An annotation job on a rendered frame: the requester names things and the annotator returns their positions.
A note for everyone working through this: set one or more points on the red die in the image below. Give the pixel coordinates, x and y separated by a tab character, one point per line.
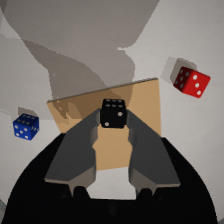
191	82

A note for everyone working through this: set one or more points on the blue die with white pips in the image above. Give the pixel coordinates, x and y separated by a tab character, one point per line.
26	126

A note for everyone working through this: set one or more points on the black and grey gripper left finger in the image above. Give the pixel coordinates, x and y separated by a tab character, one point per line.
68	161

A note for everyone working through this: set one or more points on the black die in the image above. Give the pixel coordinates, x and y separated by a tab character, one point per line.
113	113

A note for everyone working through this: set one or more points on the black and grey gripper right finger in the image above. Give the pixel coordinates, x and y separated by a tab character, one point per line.
156	164

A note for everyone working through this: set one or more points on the tan flat mat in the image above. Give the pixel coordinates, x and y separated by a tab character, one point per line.
112	147

